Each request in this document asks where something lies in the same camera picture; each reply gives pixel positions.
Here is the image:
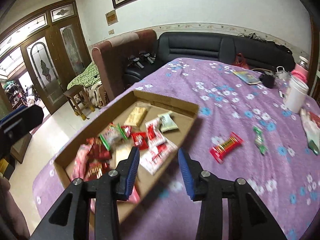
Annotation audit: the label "small red candy packet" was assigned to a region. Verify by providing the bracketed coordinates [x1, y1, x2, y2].
[131, 132, 148, 150]

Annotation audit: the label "red sesame candy bar packet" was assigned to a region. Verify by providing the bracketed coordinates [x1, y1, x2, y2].
[209, 132, 243, 164]

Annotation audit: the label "red white snack packet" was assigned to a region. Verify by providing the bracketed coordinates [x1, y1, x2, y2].
[145, 117, 166, 148]
[139, 140, 177, 175]

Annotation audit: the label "green candy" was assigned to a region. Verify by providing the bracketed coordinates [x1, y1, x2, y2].
[253, 126, 267, 155]

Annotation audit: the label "yellow biscuit packet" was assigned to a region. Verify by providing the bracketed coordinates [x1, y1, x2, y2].
[124, 107, 148, 127]

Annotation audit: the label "shallow cardboard box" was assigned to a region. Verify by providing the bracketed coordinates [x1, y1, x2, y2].
[53, 89, 200, 224]

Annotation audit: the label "white green snack packet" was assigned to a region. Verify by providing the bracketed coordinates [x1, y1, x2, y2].
[158, 111, 178, 133]

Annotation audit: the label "small wooden stool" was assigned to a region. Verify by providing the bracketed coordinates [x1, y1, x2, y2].
[63, 85, 95, 120]

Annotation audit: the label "green patterned blanket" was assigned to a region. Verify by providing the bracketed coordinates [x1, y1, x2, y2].
[67, 61, 100, 89]

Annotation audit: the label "wooden glass double door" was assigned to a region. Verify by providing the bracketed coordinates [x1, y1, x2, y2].
[1, 0, 91, 114]

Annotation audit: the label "maroon armchair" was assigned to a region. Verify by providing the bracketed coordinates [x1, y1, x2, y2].
[91, 29, 157, 101]

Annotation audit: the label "black devices on sofa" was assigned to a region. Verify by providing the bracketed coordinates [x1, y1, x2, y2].
[127, 51, 156, 69]

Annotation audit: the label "colourful booklet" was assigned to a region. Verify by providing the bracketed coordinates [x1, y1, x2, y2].
[233, 71, 261, 85]

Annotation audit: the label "red bag on sofa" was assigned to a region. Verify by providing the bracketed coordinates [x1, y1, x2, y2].
[233, 53, 249, 69]

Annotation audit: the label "red plastic bag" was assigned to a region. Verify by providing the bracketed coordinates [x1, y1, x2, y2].
[309, 112, 320, 128]

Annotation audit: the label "white plastic jar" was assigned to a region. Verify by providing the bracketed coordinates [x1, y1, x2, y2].
[283, 76, 309, 113]

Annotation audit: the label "black leather sofa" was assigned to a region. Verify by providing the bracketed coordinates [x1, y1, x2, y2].
[123, 32, 295, 86]

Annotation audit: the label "pink thermos bottle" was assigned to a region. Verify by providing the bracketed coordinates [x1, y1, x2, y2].
[291, 56, 309, 83]

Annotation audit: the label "small framed wall plaque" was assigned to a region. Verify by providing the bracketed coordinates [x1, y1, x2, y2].
[105, 10, 118, 26]

